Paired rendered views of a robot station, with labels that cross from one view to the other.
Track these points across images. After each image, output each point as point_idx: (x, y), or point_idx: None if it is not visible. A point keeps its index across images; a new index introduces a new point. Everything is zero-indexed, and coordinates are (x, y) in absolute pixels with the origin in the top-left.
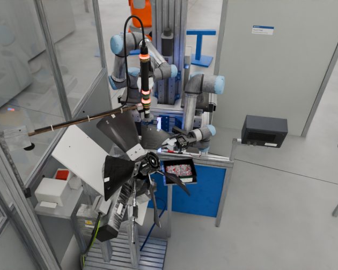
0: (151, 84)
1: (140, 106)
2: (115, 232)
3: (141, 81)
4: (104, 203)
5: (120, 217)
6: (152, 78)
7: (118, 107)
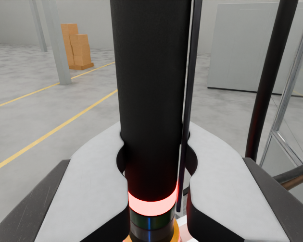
0: (104, 130)
1: (181, 218)
2: (185, 191)
3: (183, 115)
4: None
5: (185, 210)
6: (58, 212)
7: (275, 179)
